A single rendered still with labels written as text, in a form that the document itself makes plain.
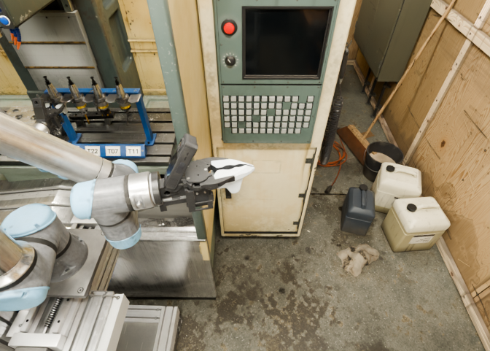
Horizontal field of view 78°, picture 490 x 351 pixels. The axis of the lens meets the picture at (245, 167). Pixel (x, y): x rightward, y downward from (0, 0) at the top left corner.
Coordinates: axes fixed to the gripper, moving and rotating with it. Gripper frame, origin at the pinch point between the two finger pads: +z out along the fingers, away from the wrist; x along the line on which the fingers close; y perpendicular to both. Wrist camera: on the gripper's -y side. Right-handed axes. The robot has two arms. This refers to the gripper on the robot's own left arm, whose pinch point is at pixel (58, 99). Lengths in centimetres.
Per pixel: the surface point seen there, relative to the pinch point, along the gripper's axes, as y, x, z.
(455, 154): 59, 240, 25
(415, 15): 6, 230, 131
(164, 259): 59, 52, -55
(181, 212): 49, 59, -33
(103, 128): 29.9, 8.2, 13.7
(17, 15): -40.8, 3.2, -2.8
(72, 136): 25.8, -4.1, 1.6
